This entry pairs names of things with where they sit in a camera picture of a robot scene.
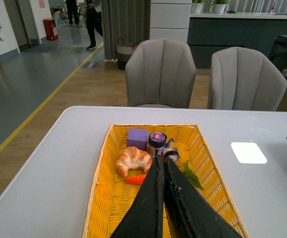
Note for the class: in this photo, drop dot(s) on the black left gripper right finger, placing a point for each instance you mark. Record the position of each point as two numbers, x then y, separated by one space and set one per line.
189 214

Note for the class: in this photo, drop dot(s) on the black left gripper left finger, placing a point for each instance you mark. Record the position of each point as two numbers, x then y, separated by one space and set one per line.
144 218

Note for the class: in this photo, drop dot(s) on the yellow woven basket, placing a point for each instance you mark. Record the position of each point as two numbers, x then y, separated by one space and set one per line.
111 197

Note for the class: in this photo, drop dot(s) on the woven laundry basket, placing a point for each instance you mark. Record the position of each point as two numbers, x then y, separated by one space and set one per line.
124 52

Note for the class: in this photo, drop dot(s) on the orange toy carrot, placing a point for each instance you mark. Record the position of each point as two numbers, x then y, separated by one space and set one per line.
192 178

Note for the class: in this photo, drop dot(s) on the toy croissant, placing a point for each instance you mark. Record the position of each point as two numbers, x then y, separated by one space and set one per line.
133 158

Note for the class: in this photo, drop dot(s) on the small animal figurine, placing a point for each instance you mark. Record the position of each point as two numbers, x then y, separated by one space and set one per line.
170 151

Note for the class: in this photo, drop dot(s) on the small dark jar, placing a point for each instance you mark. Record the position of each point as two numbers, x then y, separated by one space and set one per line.
156 144

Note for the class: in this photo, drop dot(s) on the purple foam block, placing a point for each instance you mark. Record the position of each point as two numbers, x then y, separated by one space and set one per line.
138 138

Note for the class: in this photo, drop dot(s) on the grey chair right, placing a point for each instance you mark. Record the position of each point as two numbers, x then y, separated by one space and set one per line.
244 79

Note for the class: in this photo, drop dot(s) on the grey chair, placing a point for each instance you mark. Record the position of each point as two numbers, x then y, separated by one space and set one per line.
160 72
244 79

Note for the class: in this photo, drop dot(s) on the grey chair left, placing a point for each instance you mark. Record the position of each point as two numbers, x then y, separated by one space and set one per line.
160 72

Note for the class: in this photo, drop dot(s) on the dark counter cabinet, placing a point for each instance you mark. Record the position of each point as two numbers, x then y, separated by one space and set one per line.
210 32

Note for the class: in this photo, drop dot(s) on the white drawer cabinet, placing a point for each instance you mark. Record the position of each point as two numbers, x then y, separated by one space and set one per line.
170 19

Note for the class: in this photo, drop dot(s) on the grey curtain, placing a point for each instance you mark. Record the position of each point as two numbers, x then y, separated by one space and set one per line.
126 19

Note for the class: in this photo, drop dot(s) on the white potted plant left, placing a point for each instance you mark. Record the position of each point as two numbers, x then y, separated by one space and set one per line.
197 6

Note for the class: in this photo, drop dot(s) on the white potted plant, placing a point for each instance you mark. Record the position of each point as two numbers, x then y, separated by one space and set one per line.
218 6
197 6

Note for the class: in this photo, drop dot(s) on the person in black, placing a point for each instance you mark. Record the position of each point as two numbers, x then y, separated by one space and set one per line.
72 11
93 9

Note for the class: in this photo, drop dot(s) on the white potted plant right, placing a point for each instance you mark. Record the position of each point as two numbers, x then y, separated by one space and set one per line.
218 6

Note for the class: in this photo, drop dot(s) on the red bin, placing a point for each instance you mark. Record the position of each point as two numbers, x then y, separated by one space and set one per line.
50 29

